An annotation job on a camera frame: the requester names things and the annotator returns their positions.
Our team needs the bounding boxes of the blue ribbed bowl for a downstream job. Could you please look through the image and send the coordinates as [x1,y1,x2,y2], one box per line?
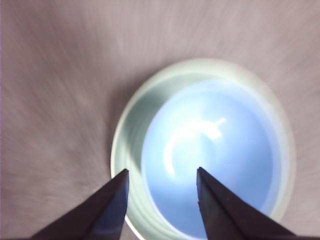
[140,79,282,237]

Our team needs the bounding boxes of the light green round plate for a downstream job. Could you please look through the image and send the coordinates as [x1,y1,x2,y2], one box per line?
[110,57,297,238]

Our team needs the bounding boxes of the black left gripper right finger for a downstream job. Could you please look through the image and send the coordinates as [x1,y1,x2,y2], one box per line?
[196,167,301,240]

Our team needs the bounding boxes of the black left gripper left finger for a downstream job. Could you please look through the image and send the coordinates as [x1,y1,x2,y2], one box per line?
[31,169,130,240]

